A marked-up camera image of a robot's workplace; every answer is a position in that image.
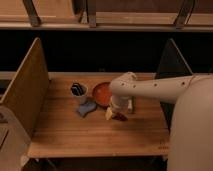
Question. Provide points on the clear cup with dark contents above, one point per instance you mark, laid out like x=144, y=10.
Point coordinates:
x=79, y=92

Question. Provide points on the small white bottle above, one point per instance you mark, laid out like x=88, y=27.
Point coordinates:
x=130, y=106

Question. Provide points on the right dark divider panel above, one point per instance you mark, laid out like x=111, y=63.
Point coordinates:
x=172, y=65

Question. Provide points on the left wooden divider panel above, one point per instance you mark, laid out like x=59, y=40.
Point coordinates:
x=23, y=98

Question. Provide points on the orange round bowl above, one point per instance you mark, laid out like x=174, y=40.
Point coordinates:
x=102, y=94

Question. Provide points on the dark red dried pepper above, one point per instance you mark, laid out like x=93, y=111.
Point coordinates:
x=120, y=117

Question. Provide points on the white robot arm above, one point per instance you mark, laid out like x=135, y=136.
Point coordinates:
x=191, y=131

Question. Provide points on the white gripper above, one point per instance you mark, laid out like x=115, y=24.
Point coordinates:
x=117, y=105

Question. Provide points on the blue sponge cloth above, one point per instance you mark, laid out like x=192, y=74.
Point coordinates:
x=86, y=108

